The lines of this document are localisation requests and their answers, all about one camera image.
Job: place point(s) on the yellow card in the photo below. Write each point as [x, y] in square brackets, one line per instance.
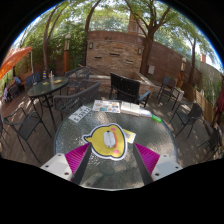
[130, 136]

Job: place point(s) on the closed maroon parasol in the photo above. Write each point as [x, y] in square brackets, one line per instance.
[220, 100]

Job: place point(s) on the yellow duck-shaped mouse pad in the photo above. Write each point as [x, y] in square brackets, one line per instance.
[98, 141]

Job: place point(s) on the white number plate sign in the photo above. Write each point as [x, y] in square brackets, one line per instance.
[80, 114]

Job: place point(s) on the wall lantern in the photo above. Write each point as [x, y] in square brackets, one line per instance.
[90, 45]
[140, 51]

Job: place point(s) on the wooden fence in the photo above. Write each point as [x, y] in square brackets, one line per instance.
[200, 98]

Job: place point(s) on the green bottle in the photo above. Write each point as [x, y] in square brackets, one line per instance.
[156, 118]

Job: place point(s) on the dark metal patio chair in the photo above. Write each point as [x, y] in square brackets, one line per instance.
[168, 82]

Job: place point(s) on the black slatted chair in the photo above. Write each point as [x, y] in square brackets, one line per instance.
[125, 86]

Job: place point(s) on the dark wicker bench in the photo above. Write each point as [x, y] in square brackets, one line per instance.
[75, 100]

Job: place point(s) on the person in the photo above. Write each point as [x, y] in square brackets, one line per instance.
[16, 81]

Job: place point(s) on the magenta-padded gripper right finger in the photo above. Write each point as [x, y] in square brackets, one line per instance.
[146, 156]

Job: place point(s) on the dark round side table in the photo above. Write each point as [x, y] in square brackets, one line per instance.
[46, 87]

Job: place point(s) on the white wall box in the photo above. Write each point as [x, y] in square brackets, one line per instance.
[151, 69]

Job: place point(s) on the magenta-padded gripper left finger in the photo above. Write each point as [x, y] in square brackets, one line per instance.
[78, 156]

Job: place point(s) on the clear bottle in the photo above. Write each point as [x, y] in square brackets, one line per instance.
[52, 76]

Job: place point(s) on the colourful sticker sheet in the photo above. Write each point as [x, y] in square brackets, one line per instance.
[106, 106]

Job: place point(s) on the orange parasol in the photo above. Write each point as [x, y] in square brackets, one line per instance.
[13, 59]

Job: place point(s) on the blue chair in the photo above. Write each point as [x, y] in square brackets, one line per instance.
[32, 79]

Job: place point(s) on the orange lamp post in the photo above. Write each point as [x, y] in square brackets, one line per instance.
[66, 53]
[183, 71]

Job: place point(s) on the open white book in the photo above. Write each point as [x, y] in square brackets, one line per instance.
[130, 108]

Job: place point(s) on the small white box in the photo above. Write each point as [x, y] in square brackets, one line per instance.
[145, 113]

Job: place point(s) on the dark mesh metal chair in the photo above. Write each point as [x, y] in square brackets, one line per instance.
[195, 111]
[26, 128]
[213, 138]

